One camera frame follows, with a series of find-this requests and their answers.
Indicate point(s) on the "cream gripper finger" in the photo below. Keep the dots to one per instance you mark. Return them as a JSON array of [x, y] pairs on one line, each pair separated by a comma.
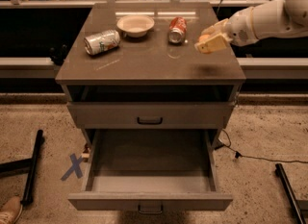
[[214, 43], [218, 27]]

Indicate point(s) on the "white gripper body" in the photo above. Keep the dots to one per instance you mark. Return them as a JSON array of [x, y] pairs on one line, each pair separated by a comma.
[[240, 26]]

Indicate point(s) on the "orange fruit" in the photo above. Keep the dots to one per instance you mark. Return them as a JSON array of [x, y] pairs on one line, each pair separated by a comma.
[[203, 37]]

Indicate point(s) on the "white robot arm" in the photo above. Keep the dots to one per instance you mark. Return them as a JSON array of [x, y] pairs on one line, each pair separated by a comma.
[[277, 18]]

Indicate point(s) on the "grey drawer cabinet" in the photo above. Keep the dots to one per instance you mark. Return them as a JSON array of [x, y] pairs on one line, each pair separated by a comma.
[[150, 69]]

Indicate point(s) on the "closed grey upper drawer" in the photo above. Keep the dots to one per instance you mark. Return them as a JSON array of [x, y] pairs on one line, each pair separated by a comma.
[[88, 115]]

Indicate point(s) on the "open grey middle drawer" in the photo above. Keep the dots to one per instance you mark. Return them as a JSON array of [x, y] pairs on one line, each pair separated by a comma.
[[150, 172]]

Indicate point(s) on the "red soda can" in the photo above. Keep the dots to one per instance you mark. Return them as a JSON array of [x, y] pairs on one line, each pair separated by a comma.
[[177, 30]]

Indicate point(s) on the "white ceramic bowl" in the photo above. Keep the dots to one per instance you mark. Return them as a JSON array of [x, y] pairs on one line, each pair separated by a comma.
[[135, 25]]

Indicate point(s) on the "white green soda can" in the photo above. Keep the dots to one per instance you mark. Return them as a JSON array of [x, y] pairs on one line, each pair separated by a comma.
[[102, 42]]

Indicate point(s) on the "black stand leg right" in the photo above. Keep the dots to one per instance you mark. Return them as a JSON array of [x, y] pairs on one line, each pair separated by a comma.
[[299, 207]]

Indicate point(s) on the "black stand leg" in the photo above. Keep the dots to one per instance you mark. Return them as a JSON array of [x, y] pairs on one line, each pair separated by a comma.
[[28, 166], [299, 207]]

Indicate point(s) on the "blue tape cross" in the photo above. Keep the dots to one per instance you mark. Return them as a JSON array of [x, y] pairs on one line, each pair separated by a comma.
[[74, 168]]

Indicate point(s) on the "black stand leg left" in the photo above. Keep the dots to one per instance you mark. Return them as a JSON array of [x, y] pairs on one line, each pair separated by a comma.
[[28, 166]]

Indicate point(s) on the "tan shoe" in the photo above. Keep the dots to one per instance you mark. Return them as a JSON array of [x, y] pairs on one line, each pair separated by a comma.
[[11, 211]]

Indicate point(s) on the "black clamp on rail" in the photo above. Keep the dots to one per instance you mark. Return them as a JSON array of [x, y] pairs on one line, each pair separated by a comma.
[[58, 56]]

